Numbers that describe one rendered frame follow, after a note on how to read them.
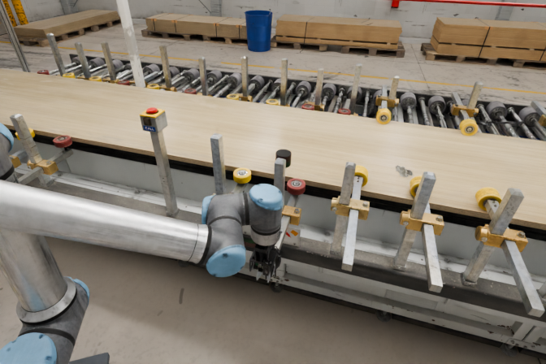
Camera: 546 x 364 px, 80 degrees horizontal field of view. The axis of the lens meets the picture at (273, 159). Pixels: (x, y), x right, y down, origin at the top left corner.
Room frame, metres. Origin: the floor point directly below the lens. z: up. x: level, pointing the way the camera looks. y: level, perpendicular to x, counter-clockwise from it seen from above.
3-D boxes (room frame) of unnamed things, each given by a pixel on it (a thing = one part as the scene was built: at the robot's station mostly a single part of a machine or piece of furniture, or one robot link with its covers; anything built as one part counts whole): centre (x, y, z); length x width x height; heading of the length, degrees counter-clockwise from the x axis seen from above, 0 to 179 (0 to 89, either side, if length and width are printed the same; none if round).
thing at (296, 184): (1.10, -0.10, 0.85); 0.08 x 0.08 x 0.11
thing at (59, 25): (8.06, 4.76, 0.23); 2.41 x 0.77 x 0.17; 168
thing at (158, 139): (1.13, 0.47, 0.93); 0.05 x 0.05 x 0.45; 74
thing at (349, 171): (0.92, -0.27, 0.90); 0.03 x 0.03 x 0.48; 74
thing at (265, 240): (0.68, 0.01, 1.05); 0.10 x 0.09 x 0.05; 74
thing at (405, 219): (0.84, -0.53, 0.95); 0.13 x 0.06 x 0.05; 74
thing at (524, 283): (0.74, -0.78, 0.95); 0.50 x 0.04 x 0.04; 164
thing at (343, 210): (0.91, -0.29, 0.95); 0.13 x 0.06 x 0.05; 74
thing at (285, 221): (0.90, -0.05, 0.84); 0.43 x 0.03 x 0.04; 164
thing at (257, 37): (6.81, 0.31, 0.36); 0.59 x 0.57 x 0.73; 166
